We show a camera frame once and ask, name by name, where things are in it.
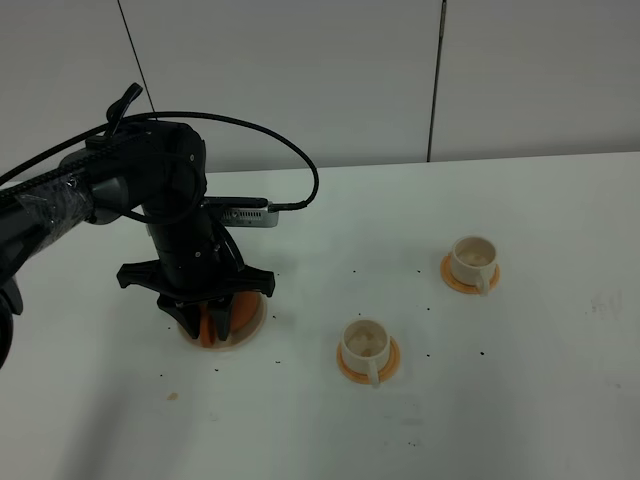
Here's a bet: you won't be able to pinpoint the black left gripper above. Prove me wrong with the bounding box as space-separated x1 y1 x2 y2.
117 207 275 341

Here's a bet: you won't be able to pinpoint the brown clay teapot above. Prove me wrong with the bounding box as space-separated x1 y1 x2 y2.
199 292 264 350

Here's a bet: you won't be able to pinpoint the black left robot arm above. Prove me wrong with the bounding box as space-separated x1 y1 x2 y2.
1 121 275 354

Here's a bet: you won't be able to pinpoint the beige teapot tray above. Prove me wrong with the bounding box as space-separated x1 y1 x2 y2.
179 292 267 351

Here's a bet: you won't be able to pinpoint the white near teacup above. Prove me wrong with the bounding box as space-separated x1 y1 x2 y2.
339 318 390 357

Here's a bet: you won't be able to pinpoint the white teacup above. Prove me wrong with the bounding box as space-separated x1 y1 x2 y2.
451 236 497 296
339 318 390 357

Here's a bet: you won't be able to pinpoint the orange near saucer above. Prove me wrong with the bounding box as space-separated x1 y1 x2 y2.
336 337 401 386

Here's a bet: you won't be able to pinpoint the orange saucer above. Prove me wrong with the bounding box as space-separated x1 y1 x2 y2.
336 337 401 386
440 254 501 295

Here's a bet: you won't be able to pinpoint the orange far saucer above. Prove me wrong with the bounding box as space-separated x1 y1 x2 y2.
440 254 501 295

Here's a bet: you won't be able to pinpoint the white far teacup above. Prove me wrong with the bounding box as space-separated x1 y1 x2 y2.
451 236 497 296

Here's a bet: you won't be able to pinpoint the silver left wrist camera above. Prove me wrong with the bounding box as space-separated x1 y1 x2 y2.
201 197 279 228

